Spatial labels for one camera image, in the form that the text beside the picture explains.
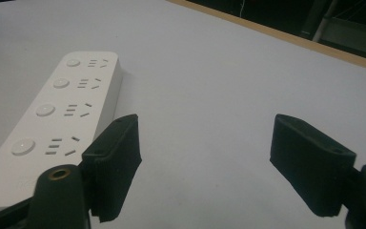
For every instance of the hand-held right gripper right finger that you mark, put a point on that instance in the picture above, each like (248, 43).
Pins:
(311, 165)

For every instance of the white power strip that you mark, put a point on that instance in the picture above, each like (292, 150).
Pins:
(52, 127)

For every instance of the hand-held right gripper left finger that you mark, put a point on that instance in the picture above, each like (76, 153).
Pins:
(112, 168)

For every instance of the metal stand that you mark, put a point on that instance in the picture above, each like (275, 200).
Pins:
(336, 22)

